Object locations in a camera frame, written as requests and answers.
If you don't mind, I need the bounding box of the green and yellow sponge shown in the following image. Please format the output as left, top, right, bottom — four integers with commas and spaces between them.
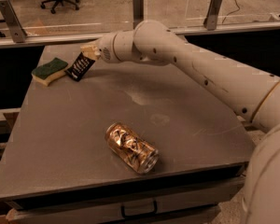
32, 58, 68, 86

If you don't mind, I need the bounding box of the left metal glass bracket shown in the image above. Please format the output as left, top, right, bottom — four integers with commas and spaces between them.
0, 0, 27, 43

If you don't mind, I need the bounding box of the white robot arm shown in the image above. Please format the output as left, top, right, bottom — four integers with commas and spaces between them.
81, 21, 280, 224

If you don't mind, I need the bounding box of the metal window rail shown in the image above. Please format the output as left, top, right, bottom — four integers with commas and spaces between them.
0, 21, 280, 49

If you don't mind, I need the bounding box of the middle metal glass bracket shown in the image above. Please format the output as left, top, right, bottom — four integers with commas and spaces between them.
133, 0, 144, 27

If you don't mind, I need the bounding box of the right metal glass bracket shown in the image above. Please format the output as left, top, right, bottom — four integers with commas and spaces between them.
203, 0, 223, 31

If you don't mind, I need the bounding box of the metal glass bracket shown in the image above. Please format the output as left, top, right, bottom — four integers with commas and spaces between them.
0, 0, 27, 43
203, 0, 223, 31
133, 0, 144, 27

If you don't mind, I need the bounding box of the black drawer handle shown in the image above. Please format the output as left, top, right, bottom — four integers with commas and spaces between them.
120, 201, 158, 219

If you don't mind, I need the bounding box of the grey table drawer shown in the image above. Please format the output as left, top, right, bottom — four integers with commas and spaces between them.
7, 175, 245, 224

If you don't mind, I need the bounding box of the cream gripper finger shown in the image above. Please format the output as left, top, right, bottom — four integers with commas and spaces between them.
80, 44, 101, 61

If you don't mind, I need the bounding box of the crushed gold soda can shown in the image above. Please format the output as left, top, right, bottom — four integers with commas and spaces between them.
105, 122, 159, 175

